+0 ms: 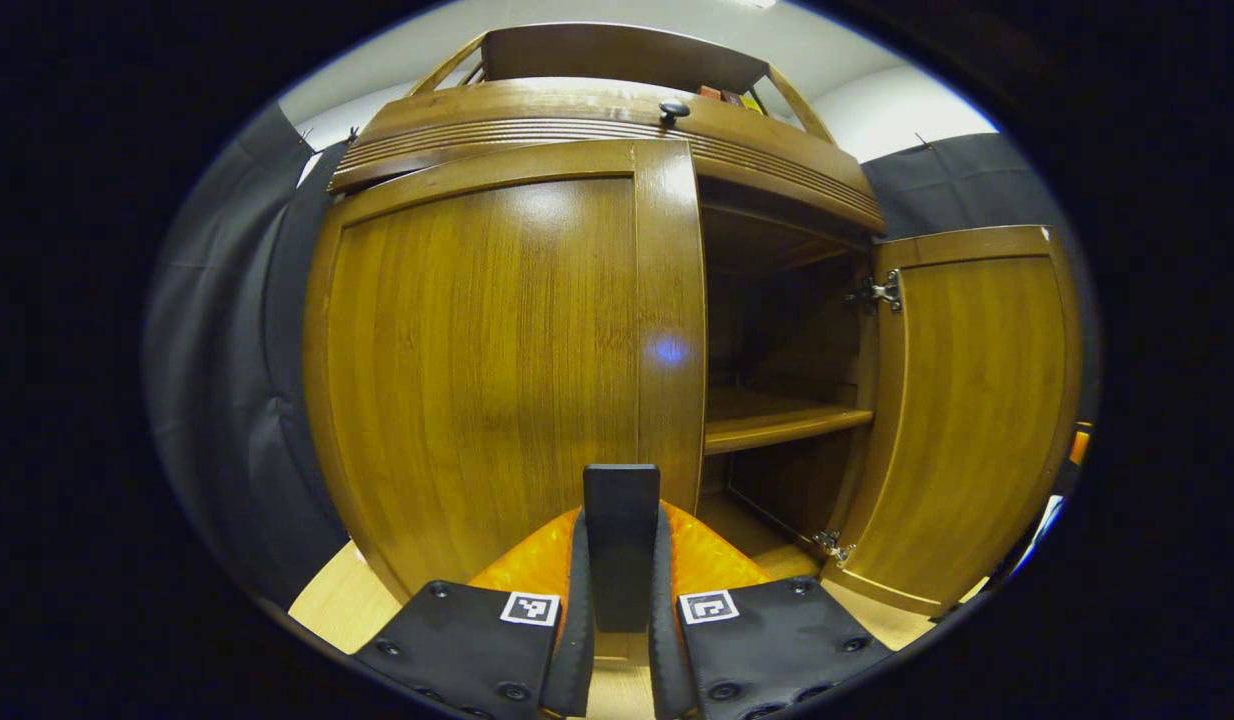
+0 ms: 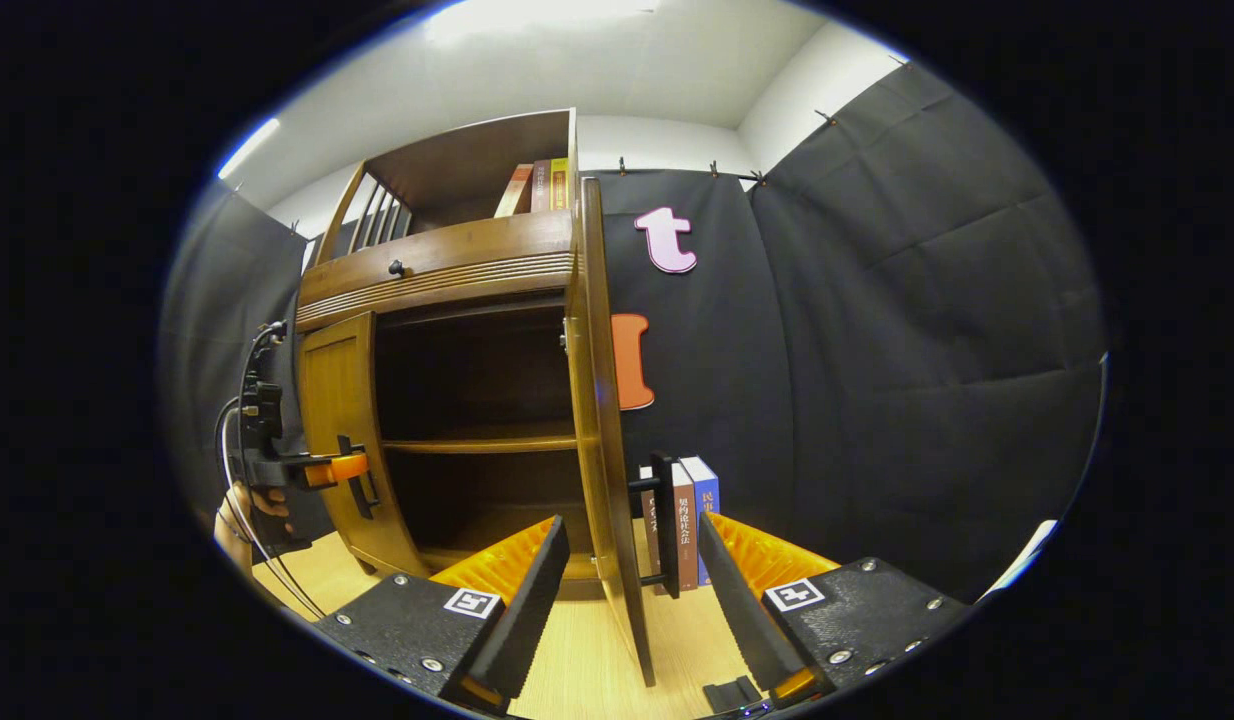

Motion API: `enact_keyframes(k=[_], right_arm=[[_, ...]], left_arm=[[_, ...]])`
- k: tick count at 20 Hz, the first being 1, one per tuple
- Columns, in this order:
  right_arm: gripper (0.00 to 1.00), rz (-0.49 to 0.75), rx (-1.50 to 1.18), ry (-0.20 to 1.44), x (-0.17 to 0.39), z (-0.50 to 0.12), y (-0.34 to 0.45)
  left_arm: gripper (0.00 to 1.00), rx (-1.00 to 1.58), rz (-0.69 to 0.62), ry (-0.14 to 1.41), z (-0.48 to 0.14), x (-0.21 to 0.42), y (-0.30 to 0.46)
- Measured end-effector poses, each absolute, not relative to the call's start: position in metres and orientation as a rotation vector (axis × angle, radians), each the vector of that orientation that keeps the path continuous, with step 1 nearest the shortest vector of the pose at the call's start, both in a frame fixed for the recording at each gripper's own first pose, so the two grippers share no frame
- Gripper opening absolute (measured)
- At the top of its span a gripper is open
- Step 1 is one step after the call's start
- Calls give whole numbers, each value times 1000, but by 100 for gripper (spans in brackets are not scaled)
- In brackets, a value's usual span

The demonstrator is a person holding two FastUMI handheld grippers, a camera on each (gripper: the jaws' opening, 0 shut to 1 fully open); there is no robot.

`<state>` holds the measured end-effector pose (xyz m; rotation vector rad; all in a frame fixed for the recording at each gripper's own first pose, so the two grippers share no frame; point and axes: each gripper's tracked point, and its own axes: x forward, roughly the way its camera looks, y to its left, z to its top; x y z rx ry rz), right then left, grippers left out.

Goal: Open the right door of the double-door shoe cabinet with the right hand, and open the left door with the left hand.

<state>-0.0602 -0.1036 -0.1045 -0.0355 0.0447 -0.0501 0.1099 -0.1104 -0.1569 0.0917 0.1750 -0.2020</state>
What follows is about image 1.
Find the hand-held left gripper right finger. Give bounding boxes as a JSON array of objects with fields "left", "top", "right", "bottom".
[{"left": 647, "top": 502, "right": 891, "bottom": 720}]

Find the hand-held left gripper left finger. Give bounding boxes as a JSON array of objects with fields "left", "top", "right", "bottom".
[{"left": 353, "top": 507, "right": 594, "bottom": 719}]

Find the wooden shoe cabinet door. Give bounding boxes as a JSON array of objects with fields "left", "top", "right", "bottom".
[
  {"left": 822, "top": 225, "right": 1083, "bottom": 618},
  {"left": 302, "top": 138, "right": 708, "bottom": 636}
]

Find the wooden cabinet drawer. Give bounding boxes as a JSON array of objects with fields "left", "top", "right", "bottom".
[{"left": 329, "top": 78, "right": 886, "bottom": 233}]

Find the black backdrop cloth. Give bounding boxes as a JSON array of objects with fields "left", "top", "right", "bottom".
[{"left": 145, "top": 100, "right": 1103, "bottom": 611}]

